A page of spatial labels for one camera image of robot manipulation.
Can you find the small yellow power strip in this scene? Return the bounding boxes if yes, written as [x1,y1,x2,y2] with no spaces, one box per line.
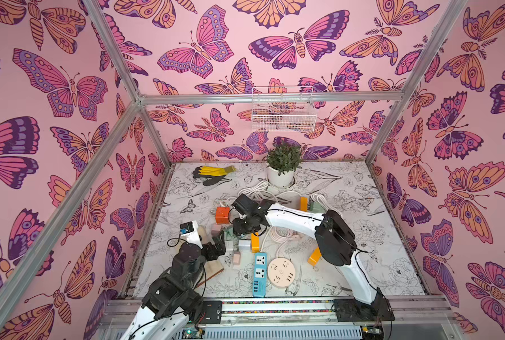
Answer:
[307,247,322,267]

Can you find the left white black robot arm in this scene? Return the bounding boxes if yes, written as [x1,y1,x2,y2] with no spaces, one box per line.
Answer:
[122,235,226,339]

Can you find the green plug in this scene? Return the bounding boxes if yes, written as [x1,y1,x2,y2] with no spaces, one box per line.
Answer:
[309,201,326,213]

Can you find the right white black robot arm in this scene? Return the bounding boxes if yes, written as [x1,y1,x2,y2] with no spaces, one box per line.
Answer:
[231,194,395,322]

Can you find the pink coiled cable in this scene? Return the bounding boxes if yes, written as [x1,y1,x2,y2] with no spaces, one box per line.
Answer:
[262,224,302,256]

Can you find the pink round socket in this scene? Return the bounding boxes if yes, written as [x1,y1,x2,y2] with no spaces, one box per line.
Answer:
[268,257,296,288]

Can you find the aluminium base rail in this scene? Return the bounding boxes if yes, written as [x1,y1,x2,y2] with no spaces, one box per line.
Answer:
[94,296,467,339]

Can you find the orange power strip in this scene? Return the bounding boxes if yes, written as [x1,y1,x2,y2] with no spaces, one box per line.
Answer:
[299,197,309,212]

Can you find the white wire basket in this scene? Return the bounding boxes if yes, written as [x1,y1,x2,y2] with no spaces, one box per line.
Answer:
[250,91,318,133]

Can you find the pink USB charger plug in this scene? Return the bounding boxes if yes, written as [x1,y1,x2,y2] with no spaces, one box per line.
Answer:
[232,252,241,266]

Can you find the orange cube socket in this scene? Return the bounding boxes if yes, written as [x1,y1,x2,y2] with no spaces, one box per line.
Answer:
[215,207,231,225]

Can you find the beige cloth glove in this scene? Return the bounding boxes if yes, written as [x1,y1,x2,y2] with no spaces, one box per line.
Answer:
[198,226,224,286]

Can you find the white coiled cable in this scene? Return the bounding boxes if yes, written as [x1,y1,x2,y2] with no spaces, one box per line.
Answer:
[237,179,330,209]

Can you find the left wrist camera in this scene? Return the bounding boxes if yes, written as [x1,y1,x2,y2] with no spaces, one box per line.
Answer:
[180,221,202,249]

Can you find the potted green plant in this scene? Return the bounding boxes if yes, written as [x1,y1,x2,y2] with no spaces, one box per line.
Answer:
[267,144,302,188]

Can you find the white USB charger plug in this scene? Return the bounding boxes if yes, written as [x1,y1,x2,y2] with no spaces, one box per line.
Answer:
[238,239,252,252]

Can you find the blue power strip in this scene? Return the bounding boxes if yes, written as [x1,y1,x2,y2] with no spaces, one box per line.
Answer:
[252,252,268,298]

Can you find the yellow black work gloves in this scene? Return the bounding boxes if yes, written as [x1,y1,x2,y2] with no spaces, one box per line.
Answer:
[192,166,236,186]

